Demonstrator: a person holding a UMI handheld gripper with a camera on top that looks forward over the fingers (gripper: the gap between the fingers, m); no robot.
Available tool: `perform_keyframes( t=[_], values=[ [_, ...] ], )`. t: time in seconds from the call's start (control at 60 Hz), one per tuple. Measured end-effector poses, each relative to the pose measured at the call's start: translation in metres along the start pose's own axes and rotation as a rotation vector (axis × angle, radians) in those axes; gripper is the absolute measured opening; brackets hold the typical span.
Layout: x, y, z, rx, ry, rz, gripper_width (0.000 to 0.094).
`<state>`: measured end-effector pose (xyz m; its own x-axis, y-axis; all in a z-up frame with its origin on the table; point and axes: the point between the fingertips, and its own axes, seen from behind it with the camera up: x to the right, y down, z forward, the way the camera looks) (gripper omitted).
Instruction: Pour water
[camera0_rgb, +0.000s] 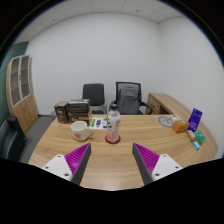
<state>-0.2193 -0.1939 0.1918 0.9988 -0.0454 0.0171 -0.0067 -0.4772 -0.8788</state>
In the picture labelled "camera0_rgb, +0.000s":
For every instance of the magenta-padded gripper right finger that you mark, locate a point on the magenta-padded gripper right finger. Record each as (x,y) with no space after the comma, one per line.
(165,165)

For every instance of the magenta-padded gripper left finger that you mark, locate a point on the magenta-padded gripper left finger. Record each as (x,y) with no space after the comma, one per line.
(57,165)

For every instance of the clear drink bottle black cap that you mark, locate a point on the clear drink bottle black cap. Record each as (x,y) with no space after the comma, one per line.
(113,125)

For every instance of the light blue small box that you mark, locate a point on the light blue small box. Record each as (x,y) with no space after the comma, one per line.
(196,145)

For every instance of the tan small box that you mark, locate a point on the tan small box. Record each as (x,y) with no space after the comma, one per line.
(190,135)

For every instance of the white mug with orange print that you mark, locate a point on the white mug with orange print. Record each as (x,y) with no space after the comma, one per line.
(79,130)

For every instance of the orange cardboard box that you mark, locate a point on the orange cardboard box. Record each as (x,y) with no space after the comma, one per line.
(180,126)

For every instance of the green small box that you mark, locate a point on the green small box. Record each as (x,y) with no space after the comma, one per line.
(200,136)

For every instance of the tall dark brown box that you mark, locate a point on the tall dark brown box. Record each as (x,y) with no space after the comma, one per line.
(61,112)

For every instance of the flat brown printed box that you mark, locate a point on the flat brown printed box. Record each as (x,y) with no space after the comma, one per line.
(80,117)

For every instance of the black leather armchair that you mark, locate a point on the black leather armchair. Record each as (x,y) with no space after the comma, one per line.
(10,140)

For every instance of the purple standing box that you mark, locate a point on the purple standing box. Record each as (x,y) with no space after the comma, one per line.
(195,119)

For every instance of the white green printed leaflet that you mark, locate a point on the white green printed leaflet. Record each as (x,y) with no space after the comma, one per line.
(97,123)

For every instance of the black mesh office chair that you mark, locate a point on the black mesh office chair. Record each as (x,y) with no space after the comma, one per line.
(146,106)

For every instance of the flat dark printed box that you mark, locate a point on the flat dark printed box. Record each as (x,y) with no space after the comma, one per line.
(78,105)

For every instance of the wooden side desk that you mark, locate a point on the wooden side desk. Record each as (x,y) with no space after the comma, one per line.
(163,101)

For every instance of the wooden cabinet with glass doors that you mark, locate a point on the wooden cabinet with glass doors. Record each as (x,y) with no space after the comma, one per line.
(26,108)

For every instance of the grey backpack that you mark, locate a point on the grey backpack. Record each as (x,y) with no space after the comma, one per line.
(129,100)

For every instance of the dark padded office chair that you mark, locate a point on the dark padded office chair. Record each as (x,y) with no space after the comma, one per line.
(93,93)

